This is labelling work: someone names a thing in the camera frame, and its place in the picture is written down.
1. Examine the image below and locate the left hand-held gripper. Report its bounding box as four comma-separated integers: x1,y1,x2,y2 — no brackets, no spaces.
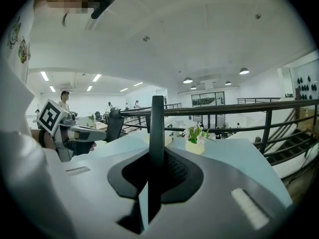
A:
36,98,108,163

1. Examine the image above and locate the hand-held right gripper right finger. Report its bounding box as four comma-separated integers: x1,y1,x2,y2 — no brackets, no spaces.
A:
148,145,294,239

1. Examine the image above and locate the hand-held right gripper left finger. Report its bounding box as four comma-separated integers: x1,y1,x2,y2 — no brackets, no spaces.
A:
46,143,150,239

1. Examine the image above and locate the black framed photo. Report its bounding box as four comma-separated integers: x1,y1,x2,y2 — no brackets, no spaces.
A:
138,95,165,234

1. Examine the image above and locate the person's left forearm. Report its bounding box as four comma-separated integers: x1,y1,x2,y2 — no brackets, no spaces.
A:
29,128,57,151

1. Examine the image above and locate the person's left hand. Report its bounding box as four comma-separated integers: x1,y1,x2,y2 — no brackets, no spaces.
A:
62,138,98,157

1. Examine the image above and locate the wooden table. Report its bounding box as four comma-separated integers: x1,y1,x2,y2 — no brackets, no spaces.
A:
94,120,108,131

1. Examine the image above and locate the potted plant in cream pot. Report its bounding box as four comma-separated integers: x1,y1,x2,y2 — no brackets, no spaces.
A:
183,124,217,155

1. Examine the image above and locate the row of ceiling light strips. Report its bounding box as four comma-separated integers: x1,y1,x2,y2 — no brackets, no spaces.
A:
39,71,145,93

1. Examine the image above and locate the person's white cartoon-print shirt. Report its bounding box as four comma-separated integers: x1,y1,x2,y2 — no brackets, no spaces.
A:
0,0,78,239

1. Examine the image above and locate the black staircase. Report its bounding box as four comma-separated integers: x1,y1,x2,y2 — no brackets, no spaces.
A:
253,127,319,168

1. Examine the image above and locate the black metal railing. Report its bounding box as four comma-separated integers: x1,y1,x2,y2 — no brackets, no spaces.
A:
119,98,319,164

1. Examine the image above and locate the distant black railing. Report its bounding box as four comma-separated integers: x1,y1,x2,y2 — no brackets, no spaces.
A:
236,97,282,105

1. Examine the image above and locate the black head-mounted camera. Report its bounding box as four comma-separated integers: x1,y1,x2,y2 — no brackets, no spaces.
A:
90,0,116,20

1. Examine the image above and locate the group of black wall ornaments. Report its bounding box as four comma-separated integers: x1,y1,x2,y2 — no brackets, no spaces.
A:
296,75,319,101

